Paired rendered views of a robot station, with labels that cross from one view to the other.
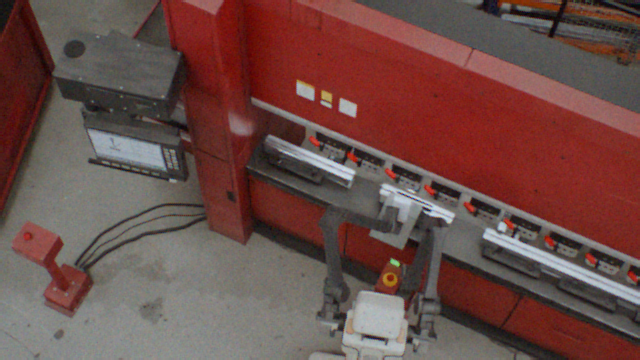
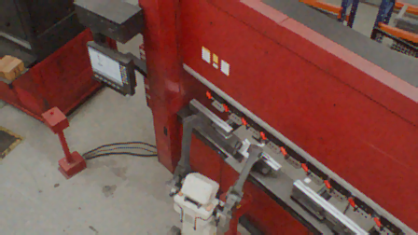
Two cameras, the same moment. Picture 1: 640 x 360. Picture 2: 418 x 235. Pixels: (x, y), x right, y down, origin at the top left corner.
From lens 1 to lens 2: 1.69 m
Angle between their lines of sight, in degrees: 21
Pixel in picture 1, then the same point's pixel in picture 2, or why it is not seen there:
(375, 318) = (195, 186)
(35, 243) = (53, 117)
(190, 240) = (146, 163)
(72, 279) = (76, 158)
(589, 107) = (350, 58)
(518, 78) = (310, 34)
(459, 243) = (279, 186)
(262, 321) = (163, 215)
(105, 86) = (94, 12)
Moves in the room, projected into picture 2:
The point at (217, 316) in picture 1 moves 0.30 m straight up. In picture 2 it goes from (140, 204) to (137, 186)
